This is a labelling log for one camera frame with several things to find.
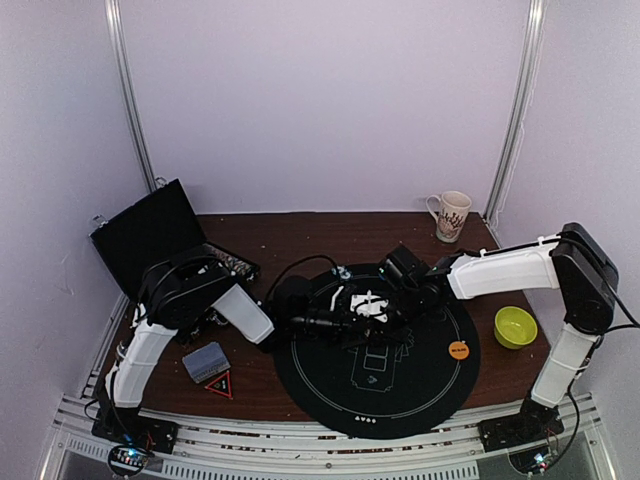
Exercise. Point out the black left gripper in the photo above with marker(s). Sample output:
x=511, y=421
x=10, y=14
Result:
x=343, y=323

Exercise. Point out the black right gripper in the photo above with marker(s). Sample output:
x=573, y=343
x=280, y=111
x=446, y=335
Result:
x=400, y=298

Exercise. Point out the orange big blind button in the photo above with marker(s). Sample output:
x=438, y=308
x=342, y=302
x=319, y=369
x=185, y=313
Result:
x=459, y=350

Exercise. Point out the deck of blue cards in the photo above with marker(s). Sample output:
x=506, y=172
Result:
x=206, y=362

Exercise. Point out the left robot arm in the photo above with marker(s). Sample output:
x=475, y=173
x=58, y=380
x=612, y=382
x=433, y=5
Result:
x=173, y=297

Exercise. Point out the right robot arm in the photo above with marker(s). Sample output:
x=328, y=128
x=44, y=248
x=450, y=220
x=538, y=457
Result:
x=566, y=275

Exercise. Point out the round black poker mat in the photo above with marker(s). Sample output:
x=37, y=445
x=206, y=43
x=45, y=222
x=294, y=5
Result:
x=374, y=389

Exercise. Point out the yellow green bowl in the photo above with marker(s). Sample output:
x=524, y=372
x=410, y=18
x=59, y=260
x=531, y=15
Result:
x=514, y=328

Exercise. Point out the patterned ceramic mug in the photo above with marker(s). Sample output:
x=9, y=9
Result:
x=449, y=210

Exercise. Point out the poker chip rows in case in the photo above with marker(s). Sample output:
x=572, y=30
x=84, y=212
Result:
x=235, y=264

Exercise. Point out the red black triangular token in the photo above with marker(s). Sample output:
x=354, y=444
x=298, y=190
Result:
x=221, y=385

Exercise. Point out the black poker chip case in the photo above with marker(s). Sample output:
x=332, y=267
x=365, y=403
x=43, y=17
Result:
x=161, y=226

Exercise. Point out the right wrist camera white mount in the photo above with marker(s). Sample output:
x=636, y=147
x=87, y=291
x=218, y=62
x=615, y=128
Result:
x=370, y=306

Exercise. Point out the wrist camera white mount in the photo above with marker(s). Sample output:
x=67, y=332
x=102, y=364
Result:
x=370, y=306
x=341, y=298

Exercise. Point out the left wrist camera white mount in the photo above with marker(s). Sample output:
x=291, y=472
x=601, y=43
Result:
x=341, y=298

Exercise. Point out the aluminium front rail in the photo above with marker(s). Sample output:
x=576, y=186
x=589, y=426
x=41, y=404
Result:
x=217, y=448

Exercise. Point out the right aluminium post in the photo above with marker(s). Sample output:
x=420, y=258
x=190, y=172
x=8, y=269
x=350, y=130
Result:
x=521, y=100

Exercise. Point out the aluminium post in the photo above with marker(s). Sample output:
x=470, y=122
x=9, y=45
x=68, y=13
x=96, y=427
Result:
x=116, y=32
x=521, y=100

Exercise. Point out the left aluminium post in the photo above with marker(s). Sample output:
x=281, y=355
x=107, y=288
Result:
x=116, y=32

